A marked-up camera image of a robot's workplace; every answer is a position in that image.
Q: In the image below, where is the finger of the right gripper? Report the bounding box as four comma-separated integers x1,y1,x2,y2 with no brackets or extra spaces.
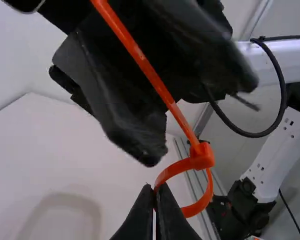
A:
48,30,169,168

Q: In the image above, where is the white dish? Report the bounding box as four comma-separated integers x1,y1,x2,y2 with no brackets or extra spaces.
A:
31,191,103,240

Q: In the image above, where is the orange cable tie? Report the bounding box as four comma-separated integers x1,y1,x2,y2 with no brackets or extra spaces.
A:
89,0,215,220

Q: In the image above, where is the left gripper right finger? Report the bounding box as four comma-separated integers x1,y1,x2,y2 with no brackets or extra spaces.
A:
156,183,192,240

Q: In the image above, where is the black cable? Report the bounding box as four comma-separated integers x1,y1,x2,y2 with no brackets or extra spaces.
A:
278,188,300,240
206,36,289,139

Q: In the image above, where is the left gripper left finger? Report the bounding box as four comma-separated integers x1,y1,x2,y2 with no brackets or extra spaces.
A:
109,184,154,240

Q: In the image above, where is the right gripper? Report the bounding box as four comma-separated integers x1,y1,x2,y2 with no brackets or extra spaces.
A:
37,0,260,103

